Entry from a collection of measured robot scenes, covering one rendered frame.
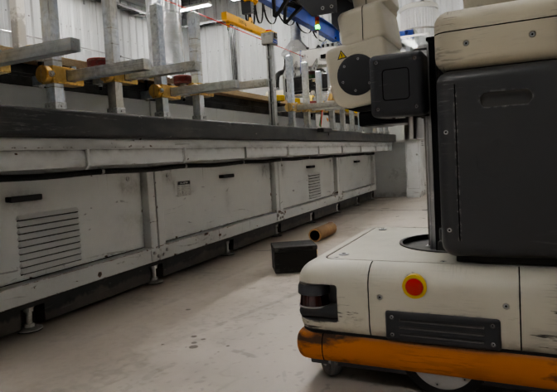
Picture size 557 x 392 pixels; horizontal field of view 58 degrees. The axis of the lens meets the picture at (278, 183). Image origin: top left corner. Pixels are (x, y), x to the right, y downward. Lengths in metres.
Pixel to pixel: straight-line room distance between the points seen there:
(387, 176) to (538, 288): 4.88
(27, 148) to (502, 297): 1.25
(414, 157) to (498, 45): 4.64
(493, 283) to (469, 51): 0.47
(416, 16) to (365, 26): 8.72
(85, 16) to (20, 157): 10.79
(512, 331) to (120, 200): 1.55
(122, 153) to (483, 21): 1.23
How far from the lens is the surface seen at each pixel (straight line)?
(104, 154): 1.78
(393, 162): 5.90
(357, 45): 1.34
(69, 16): 12.00
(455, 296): 1.12
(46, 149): 1.63
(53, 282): 1.91
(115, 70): 1.53
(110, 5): 1.88
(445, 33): 1.14
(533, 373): 1.15
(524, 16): 1.13
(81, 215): 2.02
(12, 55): 1.44
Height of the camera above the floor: 0.53
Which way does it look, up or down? 3 degrees down
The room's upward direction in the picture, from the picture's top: 3 degrees counter-clockwise
